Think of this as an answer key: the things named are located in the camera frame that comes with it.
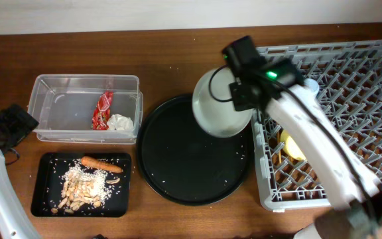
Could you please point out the rice and food scraps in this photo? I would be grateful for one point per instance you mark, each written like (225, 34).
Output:
(84, 187)

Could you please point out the grey round plate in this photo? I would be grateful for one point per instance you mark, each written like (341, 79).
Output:
(211, 107)

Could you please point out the light blue plastic cup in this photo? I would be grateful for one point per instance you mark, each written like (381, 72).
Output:
(312, 85)

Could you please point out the red snack wrapper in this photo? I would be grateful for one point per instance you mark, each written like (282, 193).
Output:
(102, 111)

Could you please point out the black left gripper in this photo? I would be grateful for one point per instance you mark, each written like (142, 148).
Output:
(21, 122)

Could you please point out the black round tray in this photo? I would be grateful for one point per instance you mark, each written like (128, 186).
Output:
(184, 164)

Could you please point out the orange carrot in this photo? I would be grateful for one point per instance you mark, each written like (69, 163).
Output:
(97, 164)

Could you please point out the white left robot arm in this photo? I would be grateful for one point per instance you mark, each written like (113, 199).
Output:
(14, 222)

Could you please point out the black rectangular tray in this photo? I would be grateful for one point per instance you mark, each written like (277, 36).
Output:
(48, 184)

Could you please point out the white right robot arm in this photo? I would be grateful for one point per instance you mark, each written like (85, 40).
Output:
(277, 89)

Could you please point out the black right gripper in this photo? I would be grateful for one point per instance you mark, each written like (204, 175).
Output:
(238, 101)

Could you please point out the yellow bowl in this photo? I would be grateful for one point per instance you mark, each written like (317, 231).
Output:
(290, 147)

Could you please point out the grey dishwasher rack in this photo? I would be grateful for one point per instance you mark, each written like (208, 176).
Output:
(349, 75)

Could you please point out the white tissue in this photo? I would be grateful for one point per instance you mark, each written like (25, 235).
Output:
(120, 123)

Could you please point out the clear plastic bin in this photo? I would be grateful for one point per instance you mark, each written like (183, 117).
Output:
(63, 105)

